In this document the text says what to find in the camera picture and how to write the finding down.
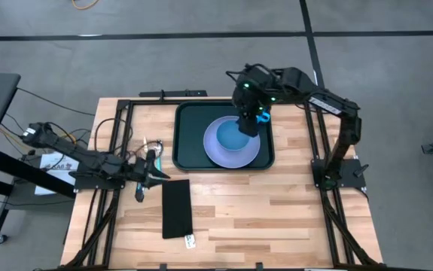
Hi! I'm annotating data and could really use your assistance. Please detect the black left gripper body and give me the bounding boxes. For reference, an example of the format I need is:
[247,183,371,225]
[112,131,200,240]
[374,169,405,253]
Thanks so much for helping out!
[125,157,153,185]

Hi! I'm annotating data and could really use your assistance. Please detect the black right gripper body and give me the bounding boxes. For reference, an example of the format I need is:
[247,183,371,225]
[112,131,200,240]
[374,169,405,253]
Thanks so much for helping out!
[232,64,277,114]

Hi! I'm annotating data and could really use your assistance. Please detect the spoon with teal handle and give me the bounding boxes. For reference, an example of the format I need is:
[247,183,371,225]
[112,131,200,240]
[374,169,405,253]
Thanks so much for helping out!
[154,139,163,172]

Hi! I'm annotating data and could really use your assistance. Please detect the blue plastic mug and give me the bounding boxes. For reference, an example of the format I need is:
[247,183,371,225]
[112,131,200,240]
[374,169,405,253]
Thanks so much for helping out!
[256,108,271,125]

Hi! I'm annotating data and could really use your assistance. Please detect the blue bowl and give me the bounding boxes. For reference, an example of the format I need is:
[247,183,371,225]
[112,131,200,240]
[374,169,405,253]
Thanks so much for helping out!
[215,119,252,152]

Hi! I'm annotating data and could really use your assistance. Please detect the lavender plate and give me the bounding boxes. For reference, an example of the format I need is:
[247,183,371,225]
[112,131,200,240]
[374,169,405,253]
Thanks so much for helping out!
[203,115,261,169]

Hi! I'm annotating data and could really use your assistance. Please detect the black cloth napkin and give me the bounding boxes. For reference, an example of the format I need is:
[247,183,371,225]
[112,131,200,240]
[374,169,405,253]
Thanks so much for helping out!
[161,178,194,240]

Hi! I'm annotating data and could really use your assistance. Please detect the dark green plastic tray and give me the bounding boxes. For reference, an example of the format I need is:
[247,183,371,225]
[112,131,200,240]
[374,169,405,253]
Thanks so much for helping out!
[171,100,276,172]

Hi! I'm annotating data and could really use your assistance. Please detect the black power strip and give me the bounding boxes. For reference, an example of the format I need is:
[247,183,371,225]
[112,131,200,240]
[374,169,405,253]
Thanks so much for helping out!
[139,89,208,99]

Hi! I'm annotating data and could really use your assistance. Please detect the white paper sheet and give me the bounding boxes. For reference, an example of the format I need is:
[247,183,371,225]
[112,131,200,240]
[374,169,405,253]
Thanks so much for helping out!
[34,153,80,196]

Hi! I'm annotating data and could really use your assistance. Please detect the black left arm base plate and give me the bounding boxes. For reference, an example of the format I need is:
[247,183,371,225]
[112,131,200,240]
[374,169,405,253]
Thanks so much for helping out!
[73,171,127,190]

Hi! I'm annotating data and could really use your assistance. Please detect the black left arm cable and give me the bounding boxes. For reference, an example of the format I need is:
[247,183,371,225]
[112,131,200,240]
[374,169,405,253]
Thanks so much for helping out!
[93,117,164,161]

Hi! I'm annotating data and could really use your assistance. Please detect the black aluminium table frame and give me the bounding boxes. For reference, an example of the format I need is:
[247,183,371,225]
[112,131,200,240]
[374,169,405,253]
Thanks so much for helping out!
[59,96,383,271]

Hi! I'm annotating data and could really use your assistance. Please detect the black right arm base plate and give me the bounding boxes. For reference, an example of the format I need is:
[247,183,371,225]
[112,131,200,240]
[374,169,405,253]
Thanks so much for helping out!
[311,157,367,190]

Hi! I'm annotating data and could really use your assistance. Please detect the thin black floor cable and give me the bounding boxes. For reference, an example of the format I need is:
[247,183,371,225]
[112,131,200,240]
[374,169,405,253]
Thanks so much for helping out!
[16,87,96,117]

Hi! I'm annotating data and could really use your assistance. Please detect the yellow and black cable bundle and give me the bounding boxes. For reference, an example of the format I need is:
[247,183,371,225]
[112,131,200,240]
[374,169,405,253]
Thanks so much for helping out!
[0,112,78,156]

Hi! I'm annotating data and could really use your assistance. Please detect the yellow floor cable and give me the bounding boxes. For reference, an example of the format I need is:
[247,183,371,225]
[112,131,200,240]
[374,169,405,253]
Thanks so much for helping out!
[71,0,100,11]

